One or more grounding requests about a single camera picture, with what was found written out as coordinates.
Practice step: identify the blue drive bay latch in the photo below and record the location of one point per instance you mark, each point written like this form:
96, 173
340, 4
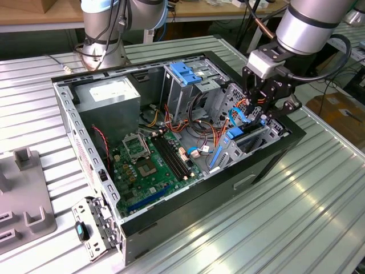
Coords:
182, 72

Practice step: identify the black latch with blue insert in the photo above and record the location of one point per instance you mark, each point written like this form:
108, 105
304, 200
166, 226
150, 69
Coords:
81, 231

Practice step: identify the grey parts rack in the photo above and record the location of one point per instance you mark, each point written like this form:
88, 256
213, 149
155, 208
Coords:
24, 185

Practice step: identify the black RAM slot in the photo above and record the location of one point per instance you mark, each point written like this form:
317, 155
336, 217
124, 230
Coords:
170, 160
176, 155

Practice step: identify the flat brown cardboard box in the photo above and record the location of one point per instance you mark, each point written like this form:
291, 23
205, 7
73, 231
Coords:
336, 114

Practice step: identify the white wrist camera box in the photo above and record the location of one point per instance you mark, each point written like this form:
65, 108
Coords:
263, 64

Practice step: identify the grey power supply unit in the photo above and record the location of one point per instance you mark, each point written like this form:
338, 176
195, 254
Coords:
114, 114

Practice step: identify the grey metal slot bracket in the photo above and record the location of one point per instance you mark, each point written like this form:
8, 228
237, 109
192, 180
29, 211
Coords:
85, 205

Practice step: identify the wooden desk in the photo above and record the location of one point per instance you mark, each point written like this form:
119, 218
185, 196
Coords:
28, 14

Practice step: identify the slatted metal side table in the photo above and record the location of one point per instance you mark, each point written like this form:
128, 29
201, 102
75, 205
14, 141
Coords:
360, 40

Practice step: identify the blue expansion slot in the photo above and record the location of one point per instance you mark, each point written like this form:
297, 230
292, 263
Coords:
148, 199

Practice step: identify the black PC case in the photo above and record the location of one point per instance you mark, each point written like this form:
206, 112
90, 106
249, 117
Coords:
199, 205

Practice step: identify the small brown cardboard box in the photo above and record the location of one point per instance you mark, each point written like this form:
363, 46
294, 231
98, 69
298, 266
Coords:
50, 5

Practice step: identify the CPU socket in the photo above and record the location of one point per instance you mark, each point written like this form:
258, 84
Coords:
146, 169

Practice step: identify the grey optical drive cage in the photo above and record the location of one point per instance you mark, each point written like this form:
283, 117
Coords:
179, 100

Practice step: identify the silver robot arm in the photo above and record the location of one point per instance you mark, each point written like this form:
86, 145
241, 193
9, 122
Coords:
308, 25

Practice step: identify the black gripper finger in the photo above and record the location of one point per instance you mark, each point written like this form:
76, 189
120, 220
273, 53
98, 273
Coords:
288, 108
250, 85

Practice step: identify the green motherboard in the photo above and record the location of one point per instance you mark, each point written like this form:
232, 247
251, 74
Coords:
159, 182

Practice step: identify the grey metal disk bay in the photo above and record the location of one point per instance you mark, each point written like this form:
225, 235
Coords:
232, 155

